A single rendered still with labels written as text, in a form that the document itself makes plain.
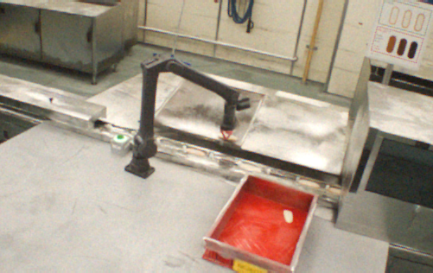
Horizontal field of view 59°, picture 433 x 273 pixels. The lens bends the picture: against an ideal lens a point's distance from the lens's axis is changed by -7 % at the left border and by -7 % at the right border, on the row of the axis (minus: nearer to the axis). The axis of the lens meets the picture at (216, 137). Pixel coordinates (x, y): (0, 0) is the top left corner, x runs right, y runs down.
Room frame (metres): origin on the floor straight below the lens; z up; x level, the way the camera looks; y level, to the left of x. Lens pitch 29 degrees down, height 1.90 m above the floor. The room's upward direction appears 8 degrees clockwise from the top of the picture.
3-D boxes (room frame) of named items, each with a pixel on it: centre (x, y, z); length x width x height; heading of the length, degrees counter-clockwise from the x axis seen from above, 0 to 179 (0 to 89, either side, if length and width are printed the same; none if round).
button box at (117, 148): (1.64, 0.45, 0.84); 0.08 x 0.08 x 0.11; 76
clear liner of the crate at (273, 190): (1.20, -0.23, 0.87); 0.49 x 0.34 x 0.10; 162
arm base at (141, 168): (1.51, 0.32, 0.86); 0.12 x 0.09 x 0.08; 68
